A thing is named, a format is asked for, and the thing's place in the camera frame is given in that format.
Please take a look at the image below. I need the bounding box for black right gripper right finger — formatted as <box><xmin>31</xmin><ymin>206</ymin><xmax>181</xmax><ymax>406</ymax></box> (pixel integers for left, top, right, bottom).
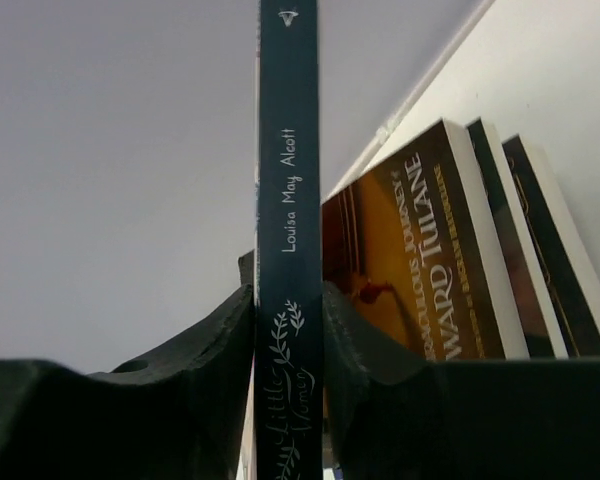
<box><xmin>323</xmin><ymin>283</ymin><xmax>600</xmax><ymax>479</ymax></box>

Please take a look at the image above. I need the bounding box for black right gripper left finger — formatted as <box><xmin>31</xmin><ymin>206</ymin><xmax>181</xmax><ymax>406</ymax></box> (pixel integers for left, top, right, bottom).
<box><xmin>0</xmin><ymin>249</ymin><xmax>257</xmax><ymax>480</ymax></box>

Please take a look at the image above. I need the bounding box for floral white Little Women book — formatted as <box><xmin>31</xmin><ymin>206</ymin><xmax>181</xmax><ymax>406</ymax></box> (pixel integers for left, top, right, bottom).
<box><xmin>254</xmin><ymin>1</ymin><xmax>323</xmax><ymax>479</ymax></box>

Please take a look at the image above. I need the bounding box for Three Days to See book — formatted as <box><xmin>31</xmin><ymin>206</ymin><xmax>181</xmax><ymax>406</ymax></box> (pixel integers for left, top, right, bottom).
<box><xmin>467</xmin><ymin>117</ymin><xmax>568</xmax><ymax>359</ymax></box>

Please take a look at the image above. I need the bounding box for Nineteen Eighty-Four blue book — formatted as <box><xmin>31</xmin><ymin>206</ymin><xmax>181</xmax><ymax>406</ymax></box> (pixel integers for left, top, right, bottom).
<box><xmin>503</xmin><ymin>135</ymin><xmax>600</xmax><ymax>357</ymax></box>

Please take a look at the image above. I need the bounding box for brown orange Leonard Tulane book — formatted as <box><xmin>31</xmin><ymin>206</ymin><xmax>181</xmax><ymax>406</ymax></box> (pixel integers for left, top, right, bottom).
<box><xmin>322</xmin><ymin>119</ymin><xmax>529</xmax><ymax>361</ymax></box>

